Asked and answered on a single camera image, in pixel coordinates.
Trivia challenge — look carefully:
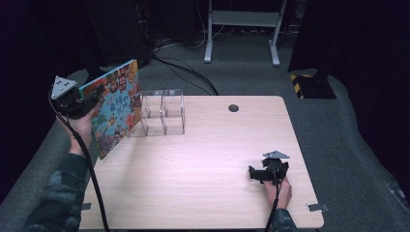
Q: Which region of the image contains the person's right hand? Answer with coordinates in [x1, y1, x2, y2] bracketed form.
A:
[263, 177, 293, 210]

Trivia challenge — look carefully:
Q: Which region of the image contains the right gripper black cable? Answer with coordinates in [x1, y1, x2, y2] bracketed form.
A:
[264, 170, 282, 232]

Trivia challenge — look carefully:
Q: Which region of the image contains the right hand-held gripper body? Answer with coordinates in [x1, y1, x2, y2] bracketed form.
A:
[262, 150, 290, 187]

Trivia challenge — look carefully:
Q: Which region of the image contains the black stand base striped edge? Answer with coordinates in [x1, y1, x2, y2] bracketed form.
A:
[289, 72, 337, 100]

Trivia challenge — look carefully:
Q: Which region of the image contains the clear acrylic divided organizer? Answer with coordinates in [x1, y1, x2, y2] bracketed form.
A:
[127, 89, 186, 138]

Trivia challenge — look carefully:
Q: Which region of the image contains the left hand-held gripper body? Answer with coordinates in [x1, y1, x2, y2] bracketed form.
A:
[49, 75, 98, 120]

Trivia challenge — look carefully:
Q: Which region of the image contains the black floor cable bundle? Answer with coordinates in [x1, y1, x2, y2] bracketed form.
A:
[151, 52, 220, 97]

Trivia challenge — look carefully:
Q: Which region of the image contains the white metal stand frame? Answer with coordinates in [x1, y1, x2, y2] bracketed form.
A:
[203, 0, 288, 68]

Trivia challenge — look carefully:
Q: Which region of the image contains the person's left hand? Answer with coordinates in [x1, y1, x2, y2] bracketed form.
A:
[57, 105, 98, 157]

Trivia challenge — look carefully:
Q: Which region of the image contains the colourful cartoon picture book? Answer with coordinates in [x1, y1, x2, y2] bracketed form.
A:
[78, 58, 143, 160]

